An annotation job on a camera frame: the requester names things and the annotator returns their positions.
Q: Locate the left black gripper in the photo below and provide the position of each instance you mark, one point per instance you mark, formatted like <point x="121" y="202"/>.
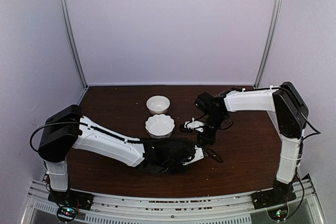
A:
<point x="184" y="170"/>

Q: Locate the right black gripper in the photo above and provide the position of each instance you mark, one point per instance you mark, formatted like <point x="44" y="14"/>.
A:
<point x="209" y="139"/>

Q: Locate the black zippered tool case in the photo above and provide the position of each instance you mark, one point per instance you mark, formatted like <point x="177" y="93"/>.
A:
<point x="215" y="157"/>

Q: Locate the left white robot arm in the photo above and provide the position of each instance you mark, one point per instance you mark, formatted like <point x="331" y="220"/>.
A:
<point x="69" y="129"/>

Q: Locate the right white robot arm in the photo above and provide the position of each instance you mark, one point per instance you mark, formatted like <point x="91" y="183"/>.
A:
<point x="292" y="118"/>

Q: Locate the scalloped white bowl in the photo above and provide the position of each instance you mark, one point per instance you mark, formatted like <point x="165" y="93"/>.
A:
<point x="159" y="126"/>

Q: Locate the round white bowl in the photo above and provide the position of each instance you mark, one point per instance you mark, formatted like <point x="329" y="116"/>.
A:
<point x="158" y="104"/>

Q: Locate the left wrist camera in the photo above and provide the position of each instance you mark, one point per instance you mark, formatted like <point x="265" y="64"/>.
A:
<point x="199" y="154"/>

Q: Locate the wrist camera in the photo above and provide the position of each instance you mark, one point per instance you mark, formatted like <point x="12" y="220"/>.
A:
<point x="190" y="126"/>
<point x="199" y="154"/>

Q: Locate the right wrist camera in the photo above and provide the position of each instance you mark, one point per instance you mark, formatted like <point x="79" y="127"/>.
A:
<point x="190" y="126"/>

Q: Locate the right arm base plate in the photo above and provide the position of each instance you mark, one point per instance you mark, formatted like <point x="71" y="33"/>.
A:
<point x="268" y="198"/>

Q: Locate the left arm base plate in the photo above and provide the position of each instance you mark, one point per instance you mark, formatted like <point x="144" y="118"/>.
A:
<point x="72" y="198"/>

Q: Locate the aluminium front rail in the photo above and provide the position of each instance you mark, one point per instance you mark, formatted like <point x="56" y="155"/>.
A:
<point x="236" y="208"/>

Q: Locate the right aluminium corner post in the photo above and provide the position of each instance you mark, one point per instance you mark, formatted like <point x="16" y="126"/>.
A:
<point x="276" y="10"/>

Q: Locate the aluminium corner post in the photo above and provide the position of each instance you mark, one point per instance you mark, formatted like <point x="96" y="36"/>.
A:
<point x="72" y="43"/>
<point x="276" y="10"/>

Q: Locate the left aluminium corner post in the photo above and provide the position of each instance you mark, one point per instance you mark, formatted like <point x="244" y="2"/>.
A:
<point x="72" y="43"/>

